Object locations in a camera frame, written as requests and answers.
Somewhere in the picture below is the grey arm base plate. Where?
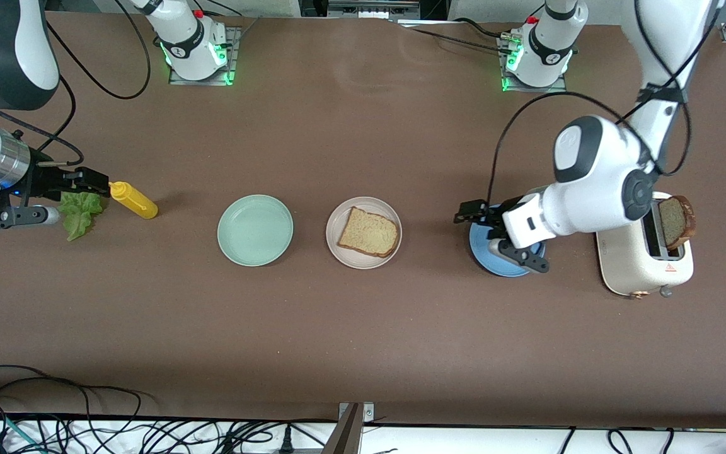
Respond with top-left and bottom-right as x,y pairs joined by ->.
168,25 -> 242,86
497,35 -> 569,95

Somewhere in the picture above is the mint green plate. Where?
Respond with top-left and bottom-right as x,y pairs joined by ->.
217,194 -> 294,267

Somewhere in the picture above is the light brown bread slice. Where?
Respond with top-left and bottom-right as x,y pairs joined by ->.
337,206 -> 400,258

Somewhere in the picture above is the black base cable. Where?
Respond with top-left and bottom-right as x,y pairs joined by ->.
401,18 -> 510,54

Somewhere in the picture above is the green lettuce leaf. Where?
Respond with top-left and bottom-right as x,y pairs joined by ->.
59,191 -> 104,242

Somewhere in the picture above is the cream white toaster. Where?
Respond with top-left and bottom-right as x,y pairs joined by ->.
595,191 -> 695,298

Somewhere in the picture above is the aluminium camera mount post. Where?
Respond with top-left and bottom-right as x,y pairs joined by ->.
322,402 -> 376,454

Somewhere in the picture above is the dark crust bread slice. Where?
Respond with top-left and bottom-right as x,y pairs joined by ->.
658,195 -> 697,250

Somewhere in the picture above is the yellow squeeze bottle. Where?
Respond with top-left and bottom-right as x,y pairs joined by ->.
109,181 -> 159,220

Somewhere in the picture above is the blue plate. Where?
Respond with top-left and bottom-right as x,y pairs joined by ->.
469,205 -> 546,278

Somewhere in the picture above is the grey metal background equipment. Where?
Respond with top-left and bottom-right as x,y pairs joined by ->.
299,0 -> 451,21

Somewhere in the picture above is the teal floor cable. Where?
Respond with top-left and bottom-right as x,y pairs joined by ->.
0,410 -> 42,454

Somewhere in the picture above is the beige plate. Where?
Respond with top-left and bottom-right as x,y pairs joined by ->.
325,196 -> 403,271

